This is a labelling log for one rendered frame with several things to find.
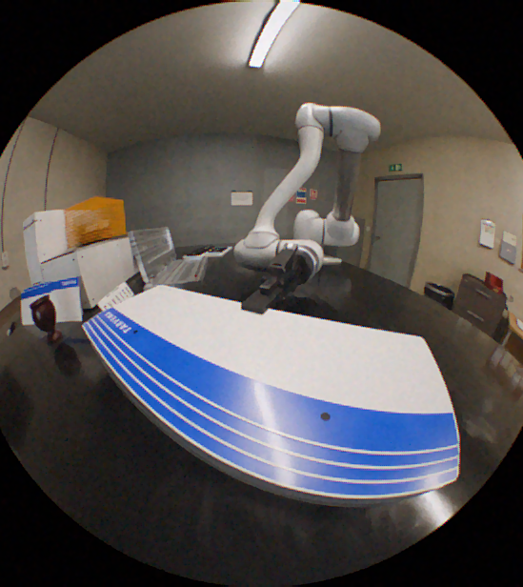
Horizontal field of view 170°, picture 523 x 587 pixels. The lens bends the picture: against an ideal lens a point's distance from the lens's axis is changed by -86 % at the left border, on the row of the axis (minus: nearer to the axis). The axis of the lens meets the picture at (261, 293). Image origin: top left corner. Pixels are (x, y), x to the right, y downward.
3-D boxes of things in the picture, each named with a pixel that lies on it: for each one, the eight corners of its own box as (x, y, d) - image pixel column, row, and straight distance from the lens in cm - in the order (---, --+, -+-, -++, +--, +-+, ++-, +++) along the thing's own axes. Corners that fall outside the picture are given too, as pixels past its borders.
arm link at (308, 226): (293, 243, 118) (294, 211, 118) (320, 245, 118) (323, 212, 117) (291, 246, 102) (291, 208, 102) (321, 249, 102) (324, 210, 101)
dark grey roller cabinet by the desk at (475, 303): (479, 362, 292) (509, 295, 271) (472, 379, 247) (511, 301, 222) (444, 335, 294) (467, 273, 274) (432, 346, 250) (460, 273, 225)
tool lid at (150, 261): (131, 231, 62) (127, 232, 63) (150, 285, 63) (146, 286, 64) (168, 227, 103) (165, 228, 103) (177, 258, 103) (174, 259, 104)
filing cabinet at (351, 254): (356, 283, 381) (365, 219, 365) (333, 286, 340) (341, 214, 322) (342, 276, 414) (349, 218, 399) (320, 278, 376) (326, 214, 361)
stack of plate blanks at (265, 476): (389, 410, 27) (429, 354, 21) (383, 505, 23) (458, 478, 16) (163, 336, 37) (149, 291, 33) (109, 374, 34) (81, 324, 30)
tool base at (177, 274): (201, 287, 59) (199, 276, 58) (144, 293, 65) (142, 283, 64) (208, 260, 101) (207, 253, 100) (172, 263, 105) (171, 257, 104)
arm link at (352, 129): (321, 232, 120) (353, 235, 123) (321, 250, 109) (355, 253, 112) (325, 104, 89) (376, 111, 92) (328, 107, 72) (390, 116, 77)
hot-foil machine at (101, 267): (92, 311, 65) (71, 189, 65) (36, 316, 97) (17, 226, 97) (158, 259, 129) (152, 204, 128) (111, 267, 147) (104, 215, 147)
